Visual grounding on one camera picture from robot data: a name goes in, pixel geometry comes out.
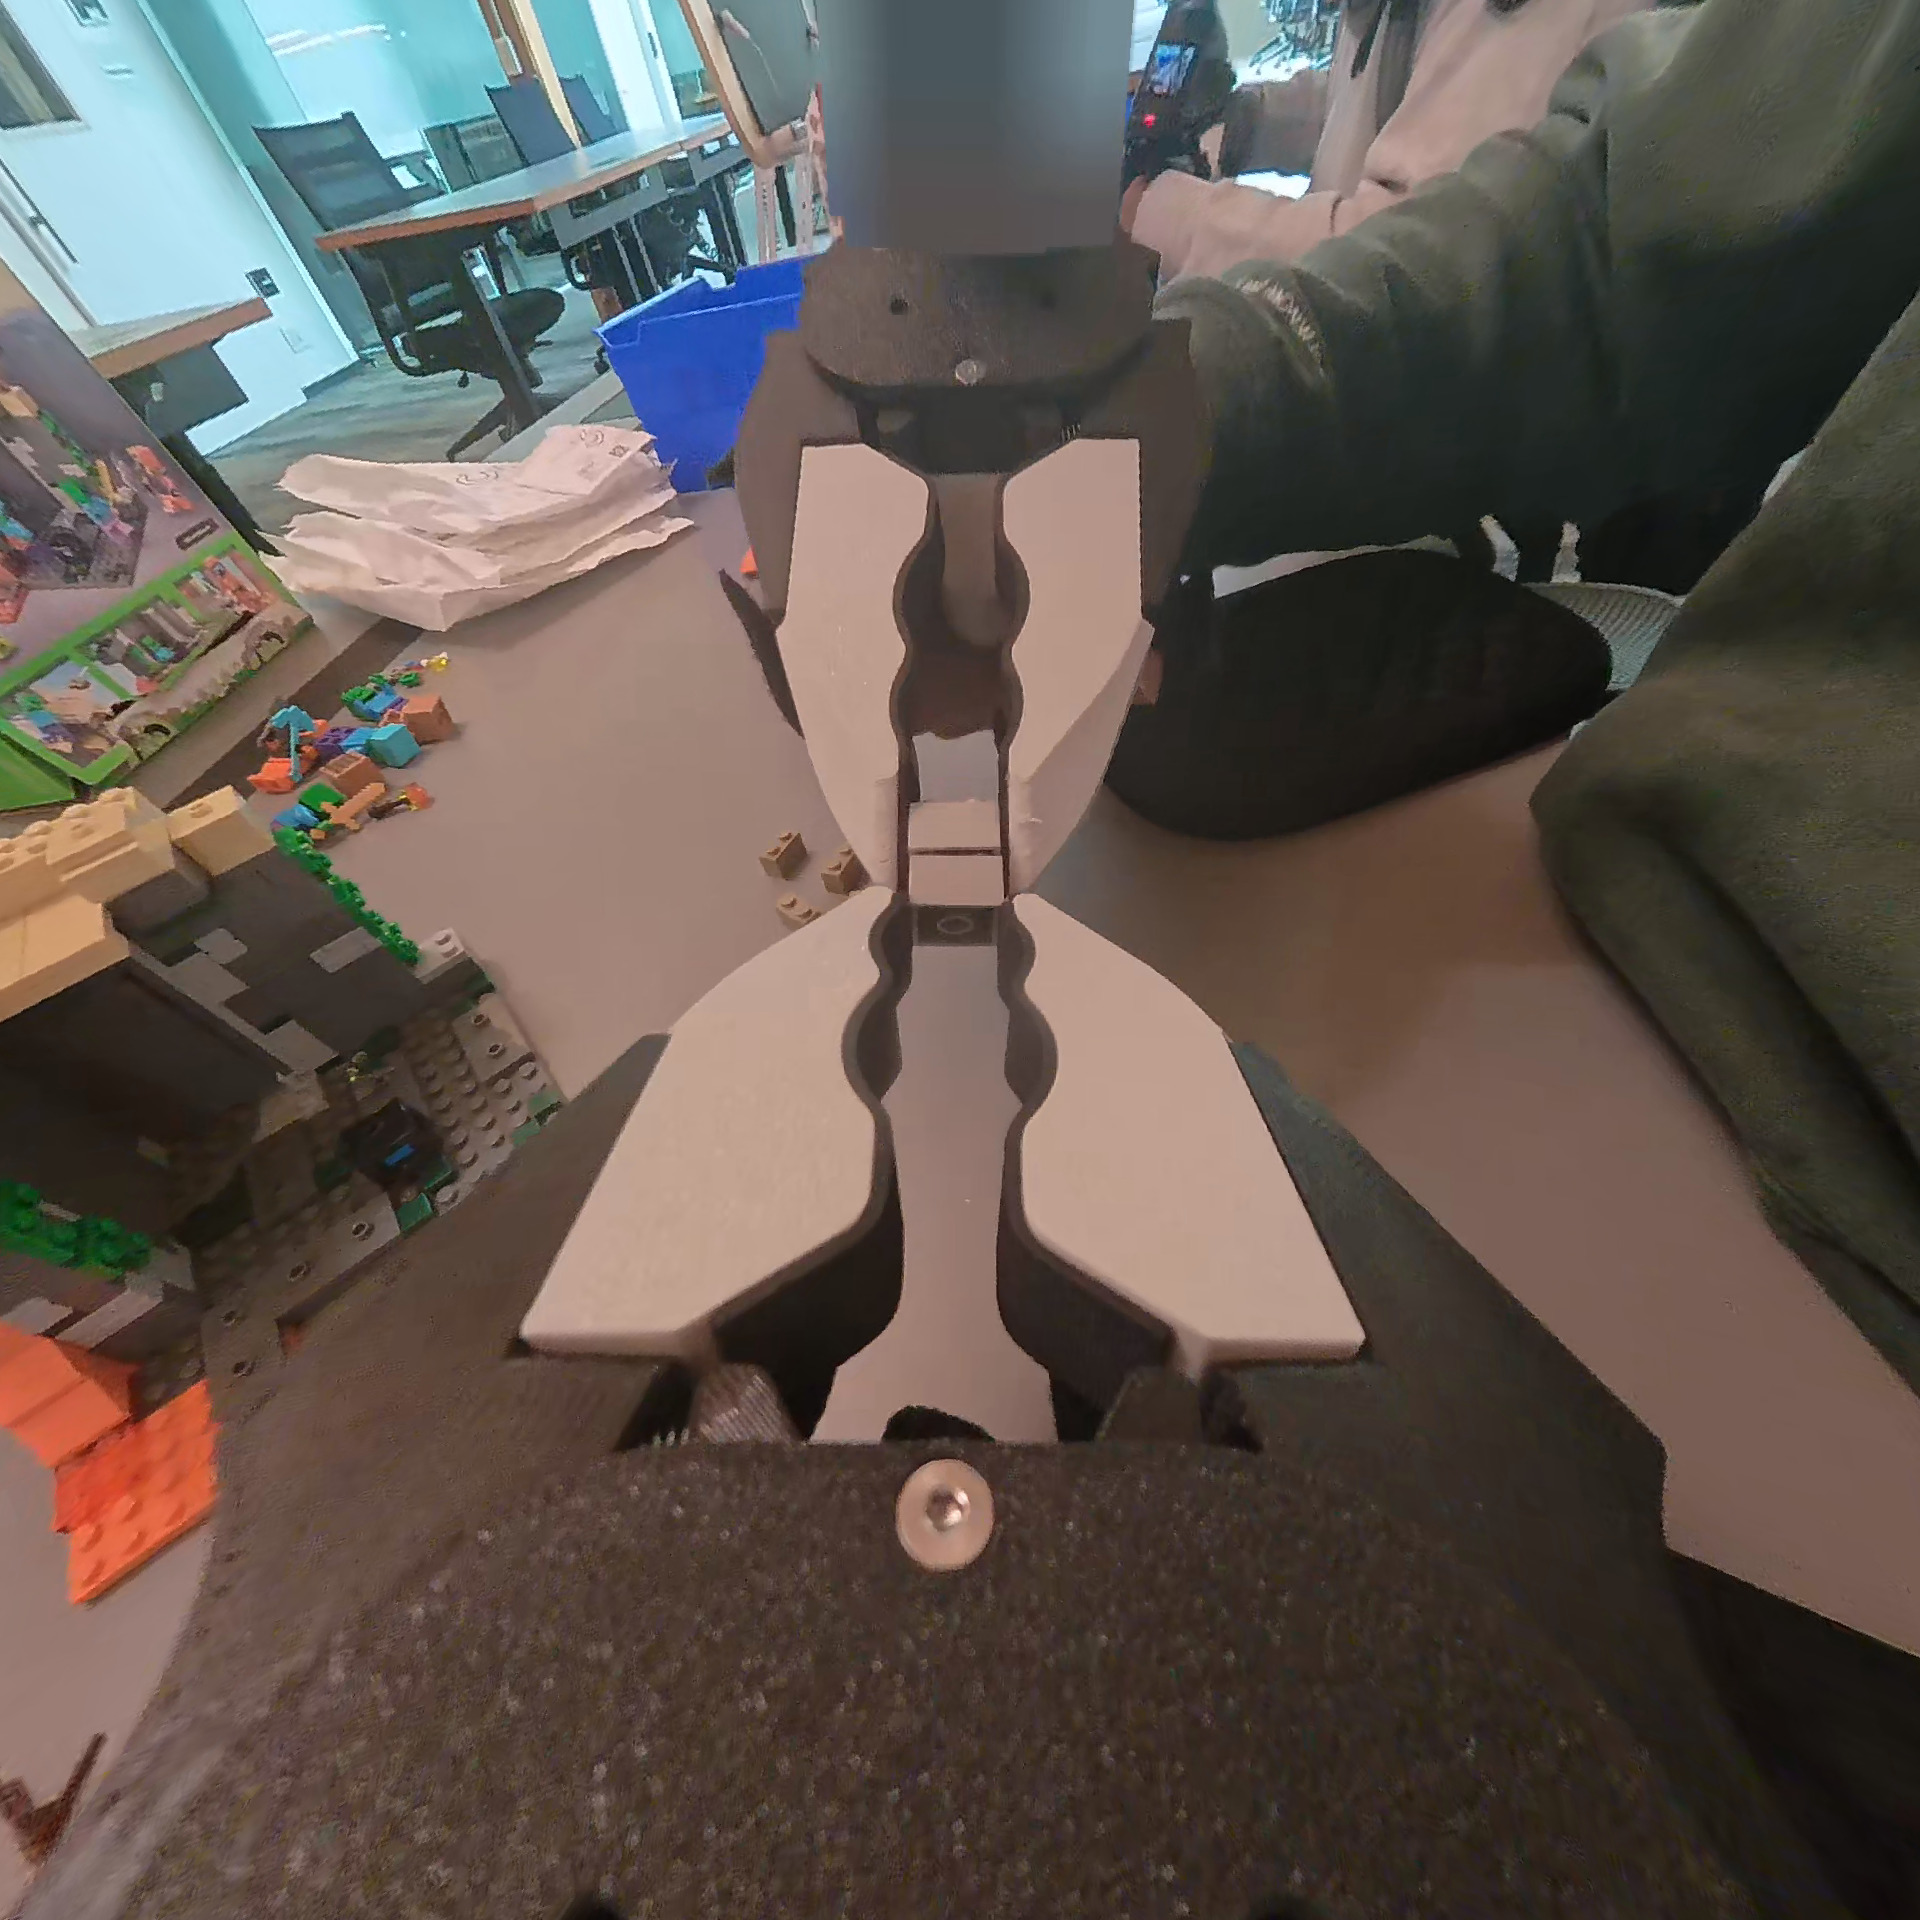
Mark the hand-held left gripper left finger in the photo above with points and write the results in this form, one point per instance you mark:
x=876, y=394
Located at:
x=704, y=1184

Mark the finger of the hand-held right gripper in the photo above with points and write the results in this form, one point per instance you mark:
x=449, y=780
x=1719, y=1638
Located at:
x=848, y=600
x=1089, y=600

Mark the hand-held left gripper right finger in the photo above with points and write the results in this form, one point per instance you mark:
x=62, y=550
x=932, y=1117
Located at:
x=1185, y=1184

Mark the person's right forearm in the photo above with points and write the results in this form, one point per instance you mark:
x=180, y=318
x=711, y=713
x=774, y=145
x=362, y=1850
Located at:
x=1500, y=344

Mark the grey desk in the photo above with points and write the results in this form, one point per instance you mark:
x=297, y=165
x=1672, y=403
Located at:
x=1350, y=1050

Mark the person's right hand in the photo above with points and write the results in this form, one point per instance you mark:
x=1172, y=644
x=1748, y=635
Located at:
x=1153, y=683

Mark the blue plastic bin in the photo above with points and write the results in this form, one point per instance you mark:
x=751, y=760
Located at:
x=704, y=374

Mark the dark board on wooden easel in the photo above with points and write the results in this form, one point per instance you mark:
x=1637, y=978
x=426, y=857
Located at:
x=765, y=75

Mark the white paper bag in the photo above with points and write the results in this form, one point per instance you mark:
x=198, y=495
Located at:
x=450, y=579
x=495, y=488

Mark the wood-top office table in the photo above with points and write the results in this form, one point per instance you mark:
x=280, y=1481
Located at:
x=571, y=172
x=165, y=322

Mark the black office chair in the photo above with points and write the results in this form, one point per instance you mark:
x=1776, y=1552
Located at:
x=524, y=121
x=323, y=159

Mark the pile of colourful toy bricks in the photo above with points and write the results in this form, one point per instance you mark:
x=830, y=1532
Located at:
x=352, y=750

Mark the grey toy brick castle model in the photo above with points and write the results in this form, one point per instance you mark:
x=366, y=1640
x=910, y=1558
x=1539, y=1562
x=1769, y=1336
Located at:
x=224, y=974

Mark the person's green sweatshirt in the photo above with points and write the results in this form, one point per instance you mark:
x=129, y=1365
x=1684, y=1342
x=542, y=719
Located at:
x=1770, y=901

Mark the green printed toy set box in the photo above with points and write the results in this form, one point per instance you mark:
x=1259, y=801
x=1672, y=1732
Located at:
x=134, y=600

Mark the black handheld camera device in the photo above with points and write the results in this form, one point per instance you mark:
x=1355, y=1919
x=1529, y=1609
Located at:
x=1179, y=90

